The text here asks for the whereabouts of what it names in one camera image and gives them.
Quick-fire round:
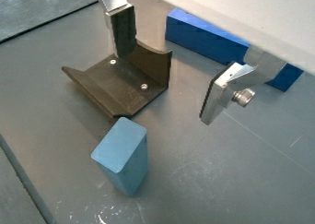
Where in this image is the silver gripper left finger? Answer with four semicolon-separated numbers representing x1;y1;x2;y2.
99;0;136;57

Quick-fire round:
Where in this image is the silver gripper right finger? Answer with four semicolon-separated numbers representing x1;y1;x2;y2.
199;46;287;124

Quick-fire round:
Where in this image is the light blue rectangle block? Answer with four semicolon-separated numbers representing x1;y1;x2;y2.
91;117;148;196

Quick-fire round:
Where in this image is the blue shape sorter board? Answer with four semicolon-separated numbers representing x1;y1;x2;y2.
166;7;306;92

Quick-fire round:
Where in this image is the black curved holder stand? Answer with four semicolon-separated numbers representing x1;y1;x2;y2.
61;41;172;118

